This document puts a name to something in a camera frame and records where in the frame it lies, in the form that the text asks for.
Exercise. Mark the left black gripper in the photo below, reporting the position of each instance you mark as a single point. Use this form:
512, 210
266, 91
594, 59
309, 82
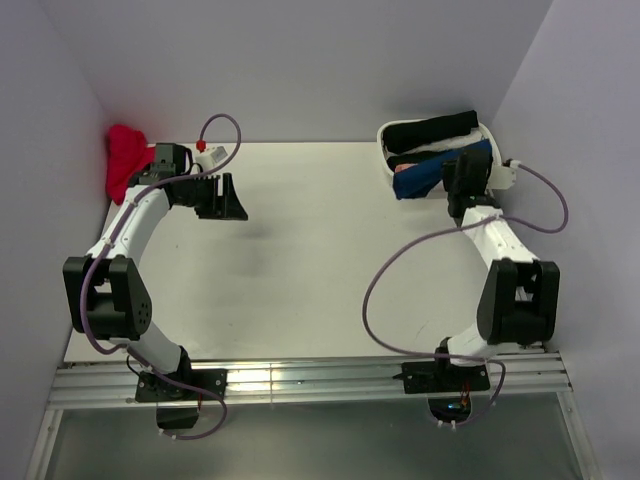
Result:
224, 207

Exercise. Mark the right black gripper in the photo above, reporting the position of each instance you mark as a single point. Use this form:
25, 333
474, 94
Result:
449, 168

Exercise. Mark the blue Mickey Mouse t-shirt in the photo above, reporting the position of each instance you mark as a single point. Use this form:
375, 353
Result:
418, 181

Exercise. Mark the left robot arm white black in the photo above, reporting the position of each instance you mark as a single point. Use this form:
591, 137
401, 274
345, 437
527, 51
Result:
108, 300

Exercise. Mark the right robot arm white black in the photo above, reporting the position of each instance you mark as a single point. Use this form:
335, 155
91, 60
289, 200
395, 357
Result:
518, 302

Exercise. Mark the white plastic basket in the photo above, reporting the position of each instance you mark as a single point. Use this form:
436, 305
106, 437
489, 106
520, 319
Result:
384, 154

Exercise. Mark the white rolled shirt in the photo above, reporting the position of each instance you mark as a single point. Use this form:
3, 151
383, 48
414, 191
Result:
454, 143

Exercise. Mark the lower black rolled shirt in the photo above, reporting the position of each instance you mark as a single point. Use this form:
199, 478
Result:
394, 161

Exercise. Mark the black rolled shirt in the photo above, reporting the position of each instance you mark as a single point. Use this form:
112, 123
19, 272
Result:
402, 137
394, 161

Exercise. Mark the pink rolled shirt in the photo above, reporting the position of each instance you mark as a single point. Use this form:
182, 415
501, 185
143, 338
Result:
402, 167

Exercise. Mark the top black rolled shirt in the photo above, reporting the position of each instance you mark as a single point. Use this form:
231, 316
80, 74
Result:
402, 137

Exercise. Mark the red t-shirt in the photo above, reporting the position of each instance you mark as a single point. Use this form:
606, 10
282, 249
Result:
127, 152

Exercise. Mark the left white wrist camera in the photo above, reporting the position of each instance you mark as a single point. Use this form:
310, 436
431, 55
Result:
210, 158

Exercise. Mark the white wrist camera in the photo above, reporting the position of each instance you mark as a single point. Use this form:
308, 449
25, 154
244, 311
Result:
210, 158
503, 176

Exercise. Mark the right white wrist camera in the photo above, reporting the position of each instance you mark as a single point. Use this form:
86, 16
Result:
503, 176

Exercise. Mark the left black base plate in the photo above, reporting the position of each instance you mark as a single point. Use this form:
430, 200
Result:
151, 389

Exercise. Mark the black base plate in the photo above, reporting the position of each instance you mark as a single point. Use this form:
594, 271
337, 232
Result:
151, 389
440, 376

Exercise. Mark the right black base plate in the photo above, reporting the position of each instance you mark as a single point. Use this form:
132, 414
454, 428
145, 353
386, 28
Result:
440, 376

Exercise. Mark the aluminium rail frame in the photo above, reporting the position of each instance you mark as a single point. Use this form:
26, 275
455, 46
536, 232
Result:
300, 308

